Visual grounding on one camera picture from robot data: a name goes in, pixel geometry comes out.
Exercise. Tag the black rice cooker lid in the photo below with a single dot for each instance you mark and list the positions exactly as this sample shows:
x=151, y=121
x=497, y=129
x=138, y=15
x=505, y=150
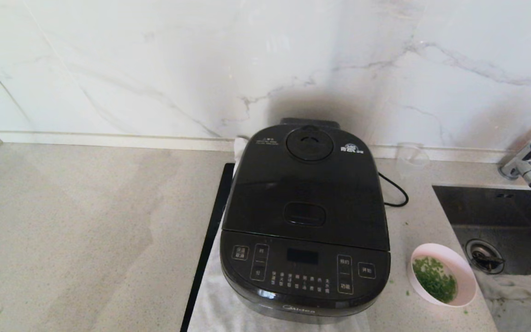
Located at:
x=311, y=193

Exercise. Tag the chopped green vegetables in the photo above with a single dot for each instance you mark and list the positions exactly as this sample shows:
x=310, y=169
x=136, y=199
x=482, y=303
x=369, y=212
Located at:
x=433, y=279

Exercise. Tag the pink bowl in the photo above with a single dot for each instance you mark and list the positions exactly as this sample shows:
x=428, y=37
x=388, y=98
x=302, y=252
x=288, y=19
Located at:
x=464, y=276

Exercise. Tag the black flat strip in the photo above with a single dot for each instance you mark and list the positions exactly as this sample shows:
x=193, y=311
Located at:
x=210, y=240

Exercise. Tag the clear measuring cup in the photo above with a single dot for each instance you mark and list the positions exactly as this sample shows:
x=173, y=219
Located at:
x=412, y=159

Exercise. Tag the white cloth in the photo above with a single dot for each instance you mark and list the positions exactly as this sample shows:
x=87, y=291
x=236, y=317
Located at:
x=210, y=304

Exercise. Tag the stainless steel sink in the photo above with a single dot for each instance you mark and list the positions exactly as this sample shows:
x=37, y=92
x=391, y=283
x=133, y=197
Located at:
x=491, y=207

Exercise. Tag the metal sink drain strainer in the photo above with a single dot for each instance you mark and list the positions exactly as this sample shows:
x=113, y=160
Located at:
x=484, y=256

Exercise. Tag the white rag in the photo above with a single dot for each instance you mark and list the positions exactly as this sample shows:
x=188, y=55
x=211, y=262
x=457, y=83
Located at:
x=514, y=288

